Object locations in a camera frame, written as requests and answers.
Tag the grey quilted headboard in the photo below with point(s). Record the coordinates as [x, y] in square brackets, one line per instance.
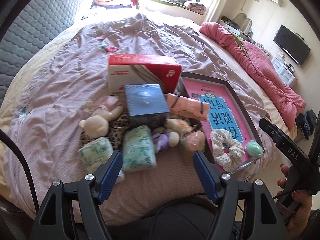
[35, 26]

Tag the pink rolled towel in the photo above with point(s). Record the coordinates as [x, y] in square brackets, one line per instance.
[188, 107]

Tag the dark clothes on floor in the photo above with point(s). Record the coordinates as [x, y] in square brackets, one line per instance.
[306, 123]

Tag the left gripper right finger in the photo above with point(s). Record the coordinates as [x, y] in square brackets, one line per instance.
[260, 219]

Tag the white drawer cabinet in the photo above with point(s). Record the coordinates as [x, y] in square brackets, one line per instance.
[284, 73]

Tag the cream plush bear toy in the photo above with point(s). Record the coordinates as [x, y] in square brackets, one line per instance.
[105, 110]

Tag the purple cream plush toy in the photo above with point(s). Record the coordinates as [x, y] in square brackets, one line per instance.
[170, 135]

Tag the vanity mirror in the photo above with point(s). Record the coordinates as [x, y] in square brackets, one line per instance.
[244, 23]

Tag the dark shallow tray box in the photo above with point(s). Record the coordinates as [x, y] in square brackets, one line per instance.
[230, 132]

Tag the white floral scrunchie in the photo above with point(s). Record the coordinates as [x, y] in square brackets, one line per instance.
[227, 152]

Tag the pink quilted comforter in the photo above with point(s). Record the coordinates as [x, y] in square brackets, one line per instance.
[259, 67]

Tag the orange sponge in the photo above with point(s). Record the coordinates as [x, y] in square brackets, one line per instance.
[194, 141]

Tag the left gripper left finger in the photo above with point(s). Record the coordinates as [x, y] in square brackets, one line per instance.
[55, 219]

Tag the pink Chinese workbook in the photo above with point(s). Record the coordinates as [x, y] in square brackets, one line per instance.
[226, 109]

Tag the green tissue pack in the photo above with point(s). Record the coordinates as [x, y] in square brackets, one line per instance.
[138, 150]
[95, 153]

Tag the black wall television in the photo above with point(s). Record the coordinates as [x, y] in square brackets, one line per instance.
[292, 44]

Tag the dark blue square box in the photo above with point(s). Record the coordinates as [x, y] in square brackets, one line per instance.
[146, 105]

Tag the red white tissue box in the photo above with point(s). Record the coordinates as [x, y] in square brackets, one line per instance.
[131, 69]

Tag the bedding pile on windowsill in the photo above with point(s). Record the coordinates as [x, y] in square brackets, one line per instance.
[187, 4]

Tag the green sponge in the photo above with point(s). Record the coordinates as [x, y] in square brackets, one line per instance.
[254, 149]

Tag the cream window curtain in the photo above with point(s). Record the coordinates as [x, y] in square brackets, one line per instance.
[214, 10]

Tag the lilac wrinkled bed sheet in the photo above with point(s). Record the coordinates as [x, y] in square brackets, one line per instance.
[45, 123]

